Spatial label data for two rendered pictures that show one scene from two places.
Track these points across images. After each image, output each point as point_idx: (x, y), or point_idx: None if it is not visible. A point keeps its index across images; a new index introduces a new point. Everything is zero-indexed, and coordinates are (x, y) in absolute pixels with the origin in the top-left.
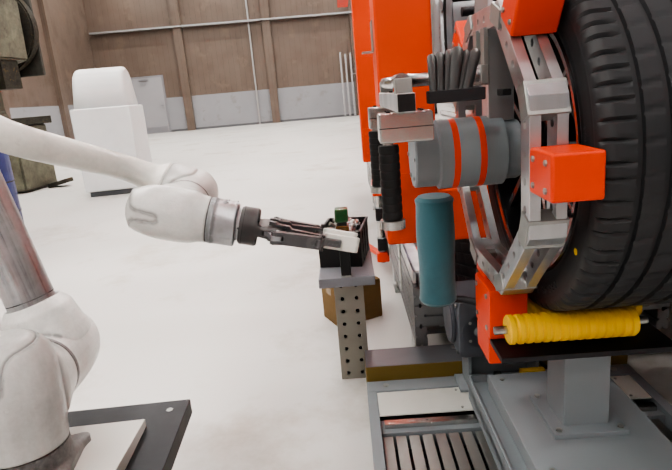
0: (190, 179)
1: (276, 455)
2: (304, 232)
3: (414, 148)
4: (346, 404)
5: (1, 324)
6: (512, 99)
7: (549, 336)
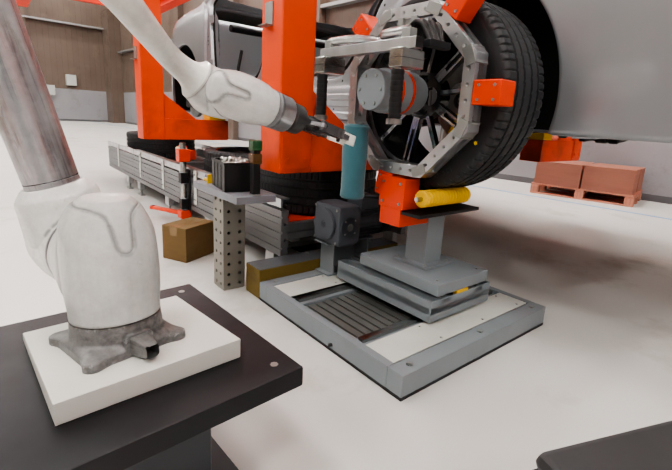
0: None
1: None
2: None
3: (381, 81)
4: (243, 303)
5: (32, 202)
6: None
7: (441, 200)
